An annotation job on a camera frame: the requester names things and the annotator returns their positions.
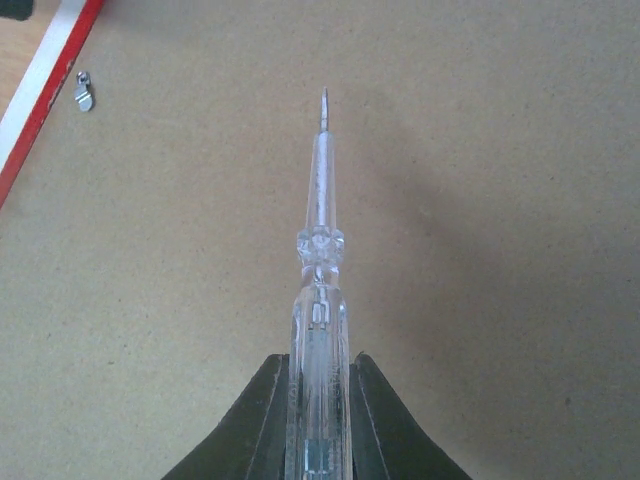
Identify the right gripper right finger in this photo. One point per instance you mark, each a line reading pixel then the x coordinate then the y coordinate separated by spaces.
pixel 387 442

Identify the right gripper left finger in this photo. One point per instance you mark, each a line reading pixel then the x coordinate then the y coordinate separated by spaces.
pixel 249 441

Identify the small clear-handled screwdriver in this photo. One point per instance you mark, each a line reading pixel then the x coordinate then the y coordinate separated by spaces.
pixel 318 430

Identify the red picture frame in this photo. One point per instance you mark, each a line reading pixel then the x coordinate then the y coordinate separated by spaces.
pixel 487 185

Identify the metal frame retaining clip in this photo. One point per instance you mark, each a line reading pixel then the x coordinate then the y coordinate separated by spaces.
pixel 83 92

